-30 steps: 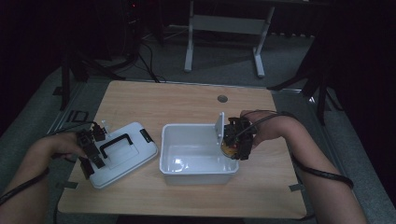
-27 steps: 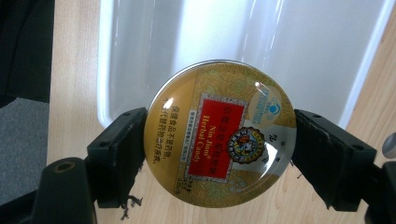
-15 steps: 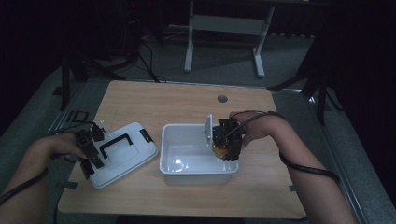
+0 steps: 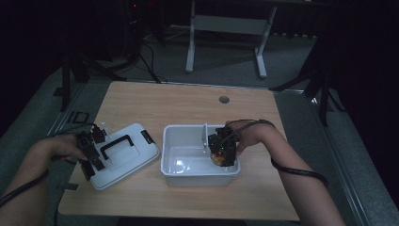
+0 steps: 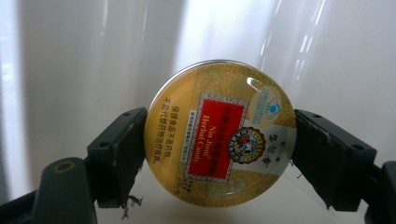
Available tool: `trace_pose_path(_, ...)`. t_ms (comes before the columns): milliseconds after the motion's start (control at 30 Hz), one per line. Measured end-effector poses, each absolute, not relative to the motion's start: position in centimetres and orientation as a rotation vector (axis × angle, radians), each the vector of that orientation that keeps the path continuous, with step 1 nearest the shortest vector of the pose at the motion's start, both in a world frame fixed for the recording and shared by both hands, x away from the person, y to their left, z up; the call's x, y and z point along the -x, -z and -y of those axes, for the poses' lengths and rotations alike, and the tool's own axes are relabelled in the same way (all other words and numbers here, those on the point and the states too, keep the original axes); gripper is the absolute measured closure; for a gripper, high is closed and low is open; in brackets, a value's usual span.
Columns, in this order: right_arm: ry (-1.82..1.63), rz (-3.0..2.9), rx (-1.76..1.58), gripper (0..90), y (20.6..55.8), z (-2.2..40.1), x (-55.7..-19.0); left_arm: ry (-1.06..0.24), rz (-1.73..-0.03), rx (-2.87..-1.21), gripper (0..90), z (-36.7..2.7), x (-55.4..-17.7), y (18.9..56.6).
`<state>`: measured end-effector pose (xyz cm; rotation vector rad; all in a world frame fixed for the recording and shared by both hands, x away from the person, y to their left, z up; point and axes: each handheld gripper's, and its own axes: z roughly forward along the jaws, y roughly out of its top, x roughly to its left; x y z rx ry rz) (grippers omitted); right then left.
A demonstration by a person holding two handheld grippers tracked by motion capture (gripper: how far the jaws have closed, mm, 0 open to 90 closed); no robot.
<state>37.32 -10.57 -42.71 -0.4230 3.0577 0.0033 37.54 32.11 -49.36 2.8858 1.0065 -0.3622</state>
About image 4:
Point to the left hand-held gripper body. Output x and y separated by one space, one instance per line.
86 142

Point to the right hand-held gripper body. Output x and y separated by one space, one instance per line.
221 141

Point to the small round shiny jar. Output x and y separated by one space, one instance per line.
217 158

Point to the white plastic storage box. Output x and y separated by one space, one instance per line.
188 163

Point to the person's left hand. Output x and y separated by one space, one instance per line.
62 146

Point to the person's right hand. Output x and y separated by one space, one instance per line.
251 136

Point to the dark flat strip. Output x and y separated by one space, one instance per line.
67 187

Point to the grey round table grommet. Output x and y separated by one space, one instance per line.
224 100

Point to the black tripod stand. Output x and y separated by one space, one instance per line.
323 91
66 84

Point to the dark equipment tower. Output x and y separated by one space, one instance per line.
133 25

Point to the black rectangular floor bracket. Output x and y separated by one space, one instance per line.
78 117

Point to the metal floor rail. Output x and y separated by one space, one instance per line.
19 191
338 157

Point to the white metal desk frame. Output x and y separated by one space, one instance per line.
230 25

